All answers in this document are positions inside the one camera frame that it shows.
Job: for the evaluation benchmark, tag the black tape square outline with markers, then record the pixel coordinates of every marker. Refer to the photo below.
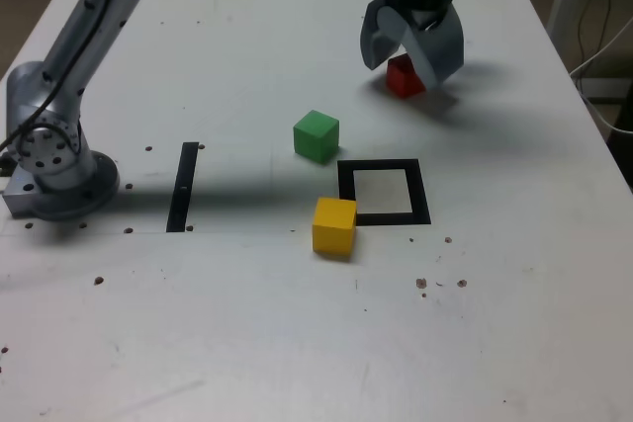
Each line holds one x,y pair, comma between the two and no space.
346,185

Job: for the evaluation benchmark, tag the green cube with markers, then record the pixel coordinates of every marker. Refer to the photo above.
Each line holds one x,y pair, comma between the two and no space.
315,138

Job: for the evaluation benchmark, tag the red cube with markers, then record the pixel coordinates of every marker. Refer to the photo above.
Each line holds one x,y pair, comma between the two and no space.
398,78

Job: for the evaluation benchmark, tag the yellow cube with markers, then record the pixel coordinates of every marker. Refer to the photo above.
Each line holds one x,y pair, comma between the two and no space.
334,229

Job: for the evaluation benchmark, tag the black tape strip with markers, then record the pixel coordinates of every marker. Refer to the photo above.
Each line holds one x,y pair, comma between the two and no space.
182,185

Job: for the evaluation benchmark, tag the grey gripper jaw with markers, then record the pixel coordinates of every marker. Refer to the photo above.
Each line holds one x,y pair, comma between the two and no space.
378,39
445,51

